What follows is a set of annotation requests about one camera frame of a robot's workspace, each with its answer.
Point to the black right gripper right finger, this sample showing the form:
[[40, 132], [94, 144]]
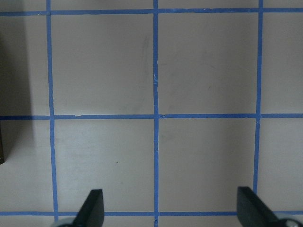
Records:
[[253, 212]]

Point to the dark wooden drawer cabinet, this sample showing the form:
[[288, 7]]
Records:
[[2, 54]]

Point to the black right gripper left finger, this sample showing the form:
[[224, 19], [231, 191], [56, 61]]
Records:
[[91, 213]]

